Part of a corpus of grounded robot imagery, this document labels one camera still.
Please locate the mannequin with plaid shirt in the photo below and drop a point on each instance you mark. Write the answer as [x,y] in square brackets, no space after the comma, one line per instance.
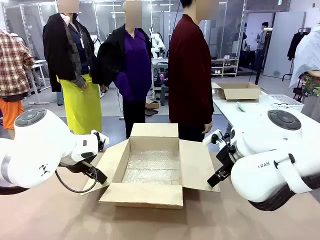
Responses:
[12,70]

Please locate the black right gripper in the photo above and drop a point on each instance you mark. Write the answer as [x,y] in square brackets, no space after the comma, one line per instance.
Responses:
[226,156]

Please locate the wooden shoe rack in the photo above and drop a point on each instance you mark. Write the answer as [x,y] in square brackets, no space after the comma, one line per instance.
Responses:
[225,66]

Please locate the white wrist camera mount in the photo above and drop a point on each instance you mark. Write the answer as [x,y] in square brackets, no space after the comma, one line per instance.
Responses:
[212,137]
[100,140]

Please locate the brown cardboard box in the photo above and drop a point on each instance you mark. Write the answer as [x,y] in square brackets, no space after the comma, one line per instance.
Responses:
[142,195]

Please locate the white side table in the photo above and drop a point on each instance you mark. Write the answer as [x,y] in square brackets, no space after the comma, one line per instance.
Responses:
[237,112]

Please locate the clear bubble wrap sheet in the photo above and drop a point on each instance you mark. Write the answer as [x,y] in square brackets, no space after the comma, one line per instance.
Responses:
[152,167]

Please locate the person in maroon shirt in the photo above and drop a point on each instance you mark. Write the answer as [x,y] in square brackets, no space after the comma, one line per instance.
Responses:
[190,75]

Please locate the mannequin with purple shirt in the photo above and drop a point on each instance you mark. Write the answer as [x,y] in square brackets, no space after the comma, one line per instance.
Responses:
[135,75]

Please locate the grey background workstation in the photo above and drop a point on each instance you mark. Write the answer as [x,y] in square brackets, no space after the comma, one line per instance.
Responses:
[161,87]

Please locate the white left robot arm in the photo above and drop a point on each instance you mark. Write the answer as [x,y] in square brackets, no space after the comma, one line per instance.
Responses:
[37,140]

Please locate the green white flat packet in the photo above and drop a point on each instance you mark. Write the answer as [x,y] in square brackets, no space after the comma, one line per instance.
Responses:
[241,106]

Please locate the mannequin with yellow skirt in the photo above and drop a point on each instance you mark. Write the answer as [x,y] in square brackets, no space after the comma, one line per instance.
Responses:
[80,105]

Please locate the white plastic basket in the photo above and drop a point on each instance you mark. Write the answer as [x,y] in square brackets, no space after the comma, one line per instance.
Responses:
[287,100]

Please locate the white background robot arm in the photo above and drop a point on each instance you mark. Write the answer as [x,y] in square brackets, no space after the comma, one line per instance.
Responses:
[157,42]

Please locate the person's right forearm maroon sleeve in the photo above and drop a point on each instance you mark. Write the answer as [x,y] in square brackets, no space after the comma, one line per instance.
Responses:
[208,105]

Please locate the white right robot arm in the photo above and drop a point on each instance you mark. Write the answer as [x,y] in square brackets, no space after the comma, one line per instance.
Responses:
[262,140]

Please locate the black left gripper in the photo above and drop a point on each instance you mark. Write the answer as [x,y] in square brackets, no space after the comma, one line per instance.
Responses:
[75,167]

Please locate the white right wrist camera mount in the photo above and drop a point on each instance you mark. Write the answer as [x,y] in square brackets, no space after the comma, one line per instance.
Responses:
[212,137]

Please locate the white background desk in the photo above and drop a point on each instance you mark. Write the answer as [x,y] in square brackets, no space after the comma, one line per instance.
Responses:
[37,75]

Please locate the cardboard box on floor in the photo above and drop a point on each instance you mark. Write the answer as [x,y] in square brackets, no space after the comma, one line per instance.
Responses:
[152,103]

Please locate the background person in grey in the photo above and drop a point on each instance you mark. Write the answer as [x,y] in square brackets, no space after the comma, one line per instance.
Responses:
[262,40]

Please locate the clothes rack with black garment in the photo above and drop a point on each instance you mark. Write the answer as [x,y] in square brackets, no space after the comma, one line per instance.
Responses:
[296,45]

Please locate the small open cardboard box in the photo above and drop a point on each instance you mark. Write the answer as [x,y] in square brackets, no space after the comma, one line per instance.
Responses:
[240,92]

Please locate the person's right hand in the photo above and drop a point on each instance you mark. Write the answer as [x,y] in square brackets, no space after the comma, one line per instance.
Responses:
[208,128]

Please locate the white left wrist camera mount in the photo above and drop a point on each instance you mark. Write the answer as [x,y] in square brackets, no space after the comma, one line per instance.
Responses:
[100,140]

